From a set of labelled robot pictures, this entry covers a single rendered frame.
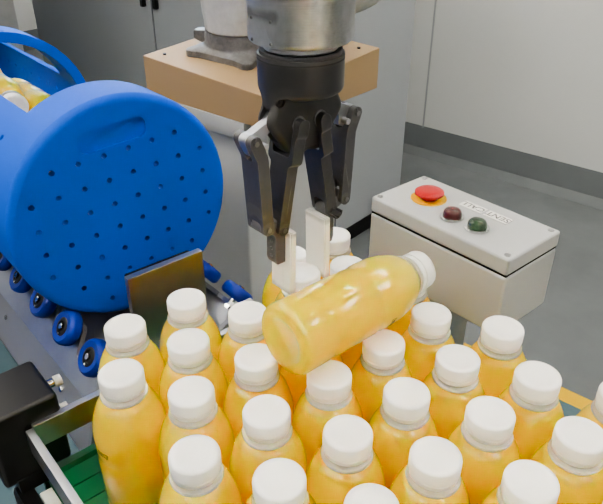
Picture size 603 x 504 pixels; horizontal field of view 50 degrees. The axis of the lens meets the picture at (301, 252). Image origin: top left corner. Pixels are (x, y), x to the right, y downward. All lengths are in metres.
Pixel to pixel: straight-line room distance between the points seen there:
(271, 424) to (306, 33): 0.30
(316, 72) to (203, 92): 0.89
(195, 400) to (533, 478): 0.26
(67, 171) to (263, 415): 0.38
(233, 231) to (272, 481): 1.07
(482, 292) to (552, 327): 1.82
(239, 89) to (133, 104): 0.58
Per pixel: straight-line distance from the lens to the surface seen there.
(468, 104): 3.72
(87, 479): 0.76
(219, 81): 1.37
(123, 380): 0.58
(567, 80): 3.48
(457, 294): 0.77
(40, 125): 0.76
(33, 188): 0.76
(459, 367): 0.59
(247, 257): 1.51
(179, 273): 0.79
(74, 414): 0.72
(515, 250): 0.73
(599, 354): 2.49
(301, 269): 0.66
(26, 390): 0.72
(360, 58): 1.51
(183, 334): 0.62
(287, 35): 0.53
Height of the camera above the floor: 1.45
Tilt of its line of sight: 31 degrees down
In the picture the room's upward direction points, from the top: straight up
